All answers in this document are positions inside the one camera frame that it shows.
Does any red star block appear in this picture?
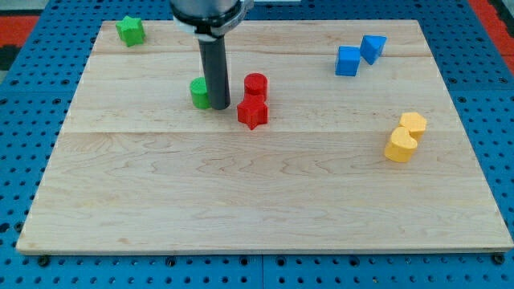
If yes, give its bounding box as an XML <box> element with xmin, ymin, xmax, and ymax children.
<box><xmin>237</xmin><ymin>94</ymin><xmax>268</xmax><ymax>130</ymax></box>

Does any green star block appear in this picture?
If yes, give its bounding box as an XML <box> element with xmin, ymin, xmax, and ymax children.
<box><xmin>116</xmin><ymin>15</ymin><xmax>145</xmax><ymax>47</ymax></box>

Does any red cylinder block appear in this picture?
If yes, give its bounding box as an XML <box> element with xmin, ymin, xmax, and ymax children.
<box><xmin>244</xmin><ymin>72</ymin><xmax>268</xmax><ymax>101</ymax></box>

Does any light wooden board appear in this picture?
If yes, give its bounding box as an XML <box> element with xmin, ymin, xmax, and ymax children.
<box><xmin>17</xmin><ymin>20</ymin><xmax>513</xmax><ymax>255</ymax></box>

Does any green cylinder block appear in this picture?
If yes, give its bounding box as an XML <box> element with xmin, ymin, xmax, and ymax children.
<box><xmin>190</xmin><ymin>77</ymin><xmax>210</xmax><ymax>109</ymax></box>

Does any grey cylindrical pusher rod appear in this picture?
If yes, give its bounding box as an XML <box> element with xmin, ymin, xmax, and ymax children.
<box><xmin>198</xmin><ymin>37</ymin><xmax>230</xmax><ymax>110</ymax></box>

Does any blue cube block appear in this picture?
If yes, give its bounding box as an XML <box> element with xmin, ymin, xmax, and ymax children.
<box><xmin>335</xmin><ymin>46</ymin><xmax>361</xmax><ymax>76</ymax></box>

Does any yellow heart block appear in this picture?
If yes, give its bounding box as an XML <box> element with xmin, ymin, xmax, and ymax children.
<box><xmin>384</xmin><ymin>126</ymin><xmax>418</xmax><ymax>163</ymax></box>

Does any blue triangle block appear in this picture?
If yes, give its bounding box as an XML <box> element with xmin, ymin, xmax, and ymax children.
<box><xmin>360</xmin><ymin>35</ymin><xmax>387</xmax><ymax>65</ymax></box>

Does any yellow hexagon block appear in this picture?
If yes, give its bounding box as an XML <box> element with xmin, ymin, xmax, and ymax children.
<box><xmin>399</xmin><ymin>112</ymin><xmax>427</xmax><ymax>141</ymax></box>

